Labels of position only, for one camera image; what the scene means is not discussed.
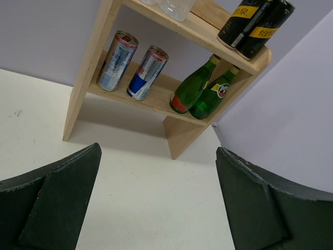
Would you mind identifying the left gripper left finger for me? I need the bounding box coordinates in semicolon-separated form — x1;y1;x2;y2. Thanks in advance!
1;143;102;249

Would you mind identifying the water bottle blue label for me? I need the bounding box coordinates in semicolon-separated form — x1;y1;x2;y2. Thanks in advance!
158;0;196;22

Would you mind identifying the green glass bottle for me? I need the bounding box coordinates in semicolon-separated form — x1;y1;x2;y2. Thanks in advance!
189;65;240;120
170;54;221;114

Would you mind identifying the green glass bottle right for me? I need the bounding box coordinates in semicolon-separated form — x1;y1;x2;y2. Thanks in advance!
189;65;240;120

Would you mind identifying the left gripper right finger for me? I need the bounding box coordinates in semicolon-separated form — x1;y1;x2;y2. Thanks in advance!
216;147;332;249

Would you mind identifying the silver can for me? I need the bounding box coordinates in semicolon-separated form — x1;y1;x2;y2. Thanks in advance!
97;30;138;92
126;46;169;101

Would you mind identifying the wooden two-tier shelf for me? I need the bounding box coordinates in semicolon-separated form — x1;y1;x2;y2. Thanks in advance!
62;0;272;159

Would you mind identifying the green glass bottle left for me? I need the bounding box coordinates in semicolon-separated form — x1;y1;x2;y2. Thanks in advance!
170;54;221;114

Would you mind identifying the black can front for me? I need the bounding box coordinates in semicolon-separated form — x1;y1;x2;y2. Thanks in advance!
236;1;296;60

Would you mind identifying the black can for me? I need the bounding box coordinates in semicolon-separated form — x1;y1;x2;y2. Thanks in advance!
236;1;296;60
217;1;273;49

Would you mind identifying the aluminium side rail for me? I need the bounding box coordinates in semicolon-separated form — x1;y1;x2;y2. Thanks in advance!
211;122;225;147

